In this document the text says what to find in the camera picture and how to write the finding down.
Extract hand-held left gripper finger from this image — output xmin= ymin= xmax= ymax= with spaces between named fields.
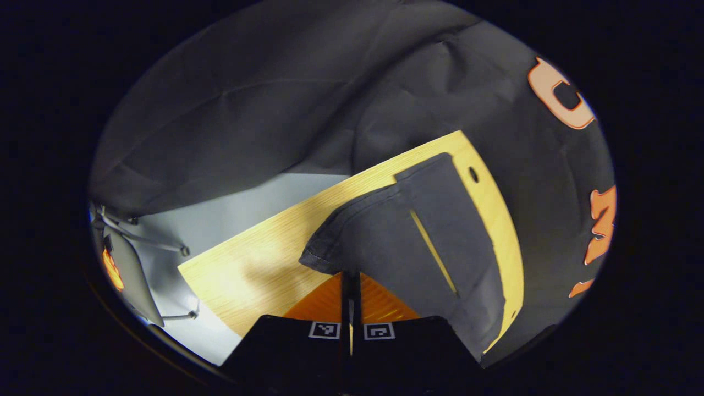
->
xmin=353 ymin=271 xmax=485 ymax=392
xmin=220 ymin=271 xmax=353 ymax=394

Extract dark grey jeans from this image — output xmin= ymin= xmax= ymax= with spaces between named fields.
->
xmin=299 ymin=152 xmax=508 ymax=362

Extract grey metal stand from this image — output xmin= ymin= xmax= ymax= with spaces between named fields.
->
xmin=90 ymin=202 xmax=200 ymax=329

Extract black backdrop cloth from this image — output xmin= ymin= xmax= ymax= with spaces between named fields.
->
xmin=88 ymin=0 xmax=618 ymax=368

